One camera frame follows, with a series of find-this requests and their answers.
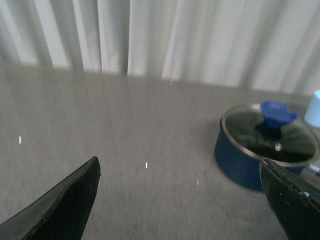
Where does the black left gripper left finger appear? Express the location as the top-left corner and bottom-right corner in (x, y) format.
(0, 156), (101, 240)

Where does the glass lid blue knob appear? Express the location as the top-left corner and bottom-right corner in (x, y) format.
(220, 100), (320, 165)

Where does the light blue cup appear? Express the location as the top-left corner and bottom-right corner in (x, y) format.
(304, 89), (320, 129)

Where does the white curtain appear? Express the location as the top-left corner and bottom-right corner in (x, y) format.
(0, 0), (320, 95)

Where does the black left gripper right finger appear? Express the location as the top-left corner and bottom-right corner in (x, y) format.
(259, 159), (320, 240)

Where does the dark blue saucepan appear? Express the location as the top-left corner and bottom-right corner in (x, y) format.
(214, 117), (320, 192)

